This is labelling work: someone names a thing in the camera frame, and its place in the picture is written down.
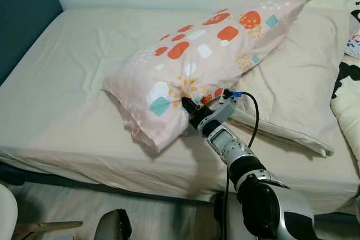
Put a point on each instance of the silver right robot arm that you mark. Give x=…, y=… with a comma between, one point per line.
x=264, y=206

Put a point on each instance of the white printed cushion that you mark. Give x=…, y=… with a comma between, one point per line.
x=354, y=43

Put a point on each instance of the black and white cow plush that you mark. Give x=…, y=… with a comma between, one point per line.
x=346, y=99

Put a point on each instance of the dark bed frame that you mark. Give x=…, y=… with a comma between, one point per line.
x=34, y=174

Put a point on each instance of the cream plain pillow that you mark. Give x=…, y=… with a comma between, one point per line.
x=298, y=77

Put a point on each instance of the bed with cream sheet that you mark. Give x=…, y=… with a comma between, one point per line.
x=62, y=99

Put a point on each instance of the teal blue headboard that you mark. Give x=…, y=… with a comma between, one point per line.
x=22, y=9

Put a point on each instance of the white chair with wooden legs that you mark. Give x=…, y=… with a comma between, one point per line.
x=5, y=212

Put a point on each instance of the pink patterned pillow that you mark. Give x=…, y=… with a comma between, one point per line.
x=197, y=54

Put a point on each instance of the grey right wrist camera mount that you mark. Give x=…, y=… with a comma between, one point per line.
x=222, y=111

